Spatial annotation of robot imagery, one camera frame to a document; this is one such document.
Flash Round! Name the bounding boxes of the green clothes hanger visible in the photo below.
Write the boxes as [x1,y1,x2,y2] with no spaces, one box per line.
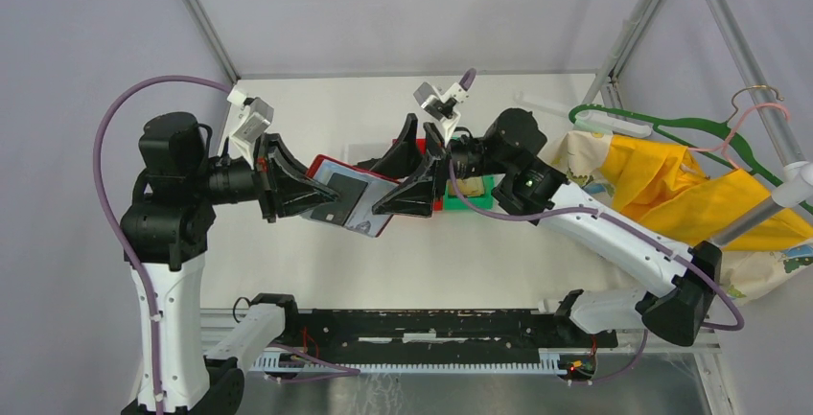
[568,104,784,187]

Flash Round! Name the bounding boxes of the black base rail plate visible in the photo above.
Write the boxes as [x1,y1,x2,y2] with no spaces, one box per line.
[277,309,618,365]

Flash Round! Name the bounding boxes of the gold cards in green bin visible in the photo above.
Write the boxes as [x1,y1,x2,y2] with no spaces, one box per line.
[450,177,486,199]

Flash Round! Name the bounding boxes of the red plastic bin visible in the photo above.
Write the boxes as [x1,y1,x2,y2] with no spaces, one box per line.
[397,139,428,185]

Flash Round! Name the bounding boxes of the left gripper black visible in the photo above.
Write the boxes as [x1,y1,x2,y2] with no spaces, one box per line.
[192,129,342,219]

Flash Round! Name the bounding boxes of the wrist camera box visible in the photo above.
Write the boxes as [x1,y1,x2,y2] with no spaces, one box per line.
[226,86,274,165]
[413,82,471,146]

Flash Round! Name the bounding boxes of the white hanger rack stand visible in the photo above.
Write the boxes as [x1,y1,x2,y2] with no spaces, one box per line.
[514,89,813,318]

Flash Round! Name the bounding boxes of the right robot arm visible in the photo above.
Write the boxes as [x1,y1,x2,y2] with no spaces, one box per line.
[361,107,723,347]

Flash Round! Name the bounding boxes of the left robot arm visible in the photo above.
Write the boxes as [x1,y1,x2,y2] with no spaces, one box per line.
[120,112,338,414]

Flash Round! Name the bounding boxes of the yellow patterned cloth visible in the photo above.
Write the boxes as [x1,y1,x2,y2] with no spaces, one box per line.
[546,129,813,310]

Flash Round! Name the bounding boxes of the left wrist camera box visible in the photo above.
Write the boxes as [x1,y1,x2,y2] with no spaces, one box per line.
[226,86,274,165]

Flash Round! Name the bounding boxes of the red leather card holder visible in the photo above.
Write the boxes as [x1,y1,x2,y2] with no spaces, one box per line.
[301,155,400,238]

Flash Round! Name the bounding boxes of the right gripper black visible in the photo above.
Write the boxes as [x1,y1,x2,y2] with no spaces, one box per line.
[363,114,512,219]

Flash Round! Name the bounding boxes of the white plastic bin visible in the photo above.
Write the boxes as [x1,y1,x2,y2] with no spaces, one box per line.
[341,141,392,171]

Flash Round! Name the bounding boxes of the black credit card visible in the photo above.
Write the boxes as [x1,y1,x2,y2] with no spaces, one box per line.
[310,173,368,226]

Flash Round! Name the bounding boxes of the green plastic bin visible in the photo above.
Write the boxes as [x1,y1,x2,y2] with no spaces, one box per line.
[442,175,495,211]

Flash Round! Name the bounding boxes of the white cable duct strip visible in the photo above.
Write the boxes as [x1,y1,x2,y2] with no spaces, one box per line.
[249,349,567,377]

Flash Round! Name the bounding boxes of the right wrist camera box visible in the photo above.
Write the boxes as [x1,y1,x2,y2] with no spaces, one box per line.
[413,82,471,146]

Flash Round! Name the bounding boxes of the pink clothes hanger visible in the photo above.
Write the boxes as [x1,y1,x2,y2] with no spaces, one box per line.
[688,84,790,155]

